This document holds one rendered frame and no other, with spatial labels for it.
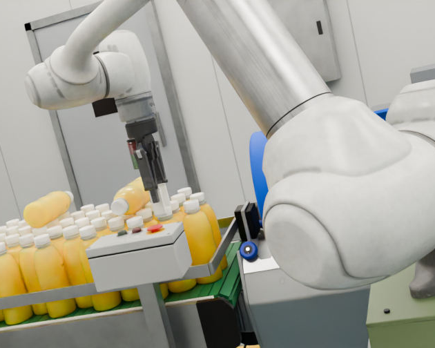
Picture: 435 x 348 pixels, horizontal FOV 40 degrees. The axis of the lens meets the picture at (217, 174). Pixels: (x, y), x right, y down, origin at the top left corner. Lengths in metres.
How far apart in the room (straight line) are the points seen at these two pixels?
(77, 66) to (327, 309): 0.81
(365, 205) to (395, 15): 4.16
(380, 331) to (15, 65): 5.29
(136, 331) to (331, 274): 0.90
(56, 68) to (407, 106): 0.77
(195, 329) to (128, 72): 0.62
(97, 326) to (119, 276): 0.24
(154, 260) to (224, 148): 3.83
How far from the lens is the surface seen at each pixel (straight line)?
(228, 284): 1.49
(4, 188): 6.21
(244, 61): 0.75
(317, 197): 0.64
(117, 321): 1.50
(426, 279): 0.87
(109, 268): 1.32
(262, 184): 1.40
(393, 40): 4.77
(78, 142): 5.58
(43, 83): 1.32
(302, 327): 1.54
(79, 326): 1.54
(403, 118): 0.82
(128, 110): 1.40
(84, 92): 1.33
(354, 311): 1.51
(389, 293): 0.89
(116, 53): 1.39
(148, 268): 1.29
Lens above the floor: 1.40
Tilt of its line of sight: 9 degrees down
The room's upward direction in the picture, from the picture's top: 14 degrees counter-clockwise
